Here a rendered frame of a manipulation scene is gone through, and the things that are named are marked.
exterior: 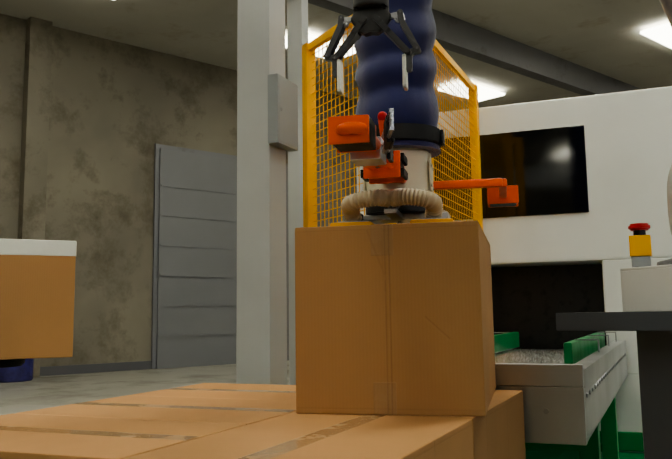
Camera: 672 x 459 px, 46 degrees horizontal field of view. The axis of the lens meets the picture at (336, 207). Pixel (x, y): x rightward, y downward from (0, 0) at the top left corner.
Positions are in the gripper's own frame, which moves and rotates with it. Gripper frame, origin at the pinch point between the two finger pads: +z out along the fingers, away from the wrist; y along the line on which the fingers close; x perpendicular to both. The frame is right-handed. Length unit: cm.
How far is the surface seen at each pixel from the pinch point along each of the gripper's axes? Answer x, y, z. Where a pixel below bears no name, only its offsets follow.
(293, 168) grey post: -384, 127, -58
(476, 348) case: -10, -19, 54
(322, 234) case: -10.5, 13.6, 29.3
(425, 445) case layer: 25, -12, 68
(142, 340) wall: -911, 507, 82
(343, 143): 22.4, 1.5, 16.7
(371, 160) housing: 7.2, -0.8, 17.0
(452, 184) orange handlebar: -45.0, -12.3, 14.1
